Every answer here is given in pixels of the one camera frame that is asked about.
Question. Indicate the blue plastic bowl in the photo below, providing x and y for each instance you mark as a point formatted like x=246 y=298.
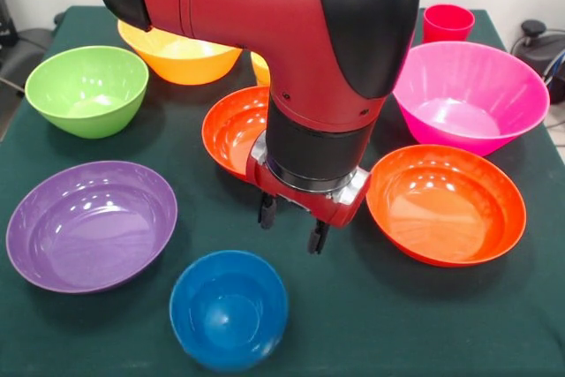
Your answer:
x=229 y=306

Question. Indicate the red plastic bowl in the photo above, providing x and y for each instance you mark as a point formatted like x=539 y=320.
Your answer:
x=446 y=205
x=229 y=130

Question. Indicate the yellow plastic cup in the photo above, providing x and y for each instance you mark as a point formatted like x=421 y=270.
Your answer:
x=261 y=70

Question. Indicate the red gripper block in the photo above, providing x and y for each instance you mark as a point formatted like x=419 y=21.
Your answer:
x=309 y=202

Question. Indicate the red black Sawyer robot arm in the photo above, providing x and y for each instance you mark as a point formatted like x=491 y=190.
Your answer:
x=265 y=19

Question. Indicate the red plastic cup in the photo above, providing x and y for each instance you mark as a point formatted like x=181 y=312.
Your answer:
x=450 y=26

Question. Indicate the green plastic bowl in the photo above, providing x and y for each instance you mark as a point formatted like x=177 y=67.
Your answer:
x=84 y=81

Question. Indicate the dark green tablecloth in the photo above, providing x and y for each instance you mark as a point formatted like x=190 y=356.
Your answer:
x=353 y=328

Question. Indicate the purple plastic bowl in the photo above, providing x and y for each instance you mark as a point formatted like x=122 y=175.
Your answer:
x=88 y=227

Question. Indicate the pink plastic bowl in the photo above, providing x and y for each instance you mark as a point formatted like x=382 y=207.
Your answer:
x=476 y=85

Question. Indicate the orange plastic bowl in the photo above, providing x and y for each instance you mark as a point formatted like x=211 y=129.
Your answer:
x=185 y=63

